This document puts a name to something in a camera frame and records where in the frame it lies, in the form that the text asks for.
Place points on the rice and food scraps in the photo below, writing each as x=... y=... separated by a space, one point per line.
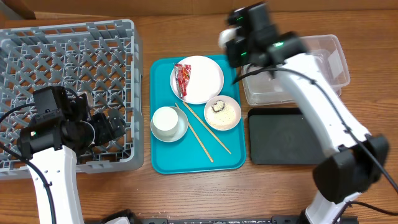
x=221 y=115

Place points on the red snack wrapper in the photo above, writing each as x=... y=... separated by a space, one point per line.
x=182 y=76

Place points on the large white round plate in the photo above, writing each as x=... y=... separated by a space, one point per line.
x=205 y=82

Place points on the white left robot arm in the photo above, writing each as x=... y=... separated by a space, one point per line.
x=63 y=129

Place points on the left wooden chopstick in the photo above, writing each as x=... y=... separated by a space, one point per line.
x=199 y=141

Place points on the right wooden chopstick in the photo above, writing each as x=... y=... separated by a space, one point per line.
x=207 y=128

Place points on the white plastic cup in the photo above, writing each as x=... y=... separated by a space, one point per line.
x=165 y=121

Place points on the clear plastic waste bin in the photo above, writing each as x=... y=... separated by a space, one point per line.
x=261 y=89

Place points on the grey shallow bowl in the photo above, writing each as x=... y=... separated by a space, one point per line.
x=162 y=138

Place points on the grey plastic dishwasher rack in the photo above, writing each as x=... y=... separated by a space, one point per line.
x=101 y=59

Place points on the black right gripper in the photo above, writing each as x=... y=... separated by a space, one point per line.
x=231 y=65

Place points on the wooden chopstick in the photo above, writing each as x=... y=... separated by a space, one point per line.
x=207 y=128
x=199 y=141

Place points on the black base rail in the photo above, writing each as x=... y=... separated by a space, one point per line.
x=127 y=216

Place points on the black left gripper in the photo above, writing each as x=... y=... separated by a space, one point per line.
x=109 y=125

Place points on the pink bowl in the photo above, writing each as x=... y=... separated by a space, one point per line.
x=228 y=100

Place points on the black rectangular tray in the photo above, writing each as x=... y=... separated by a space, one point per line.
x=282 y=136

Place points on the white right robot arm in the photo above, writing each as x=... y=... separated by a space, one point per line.
x=354 y=157

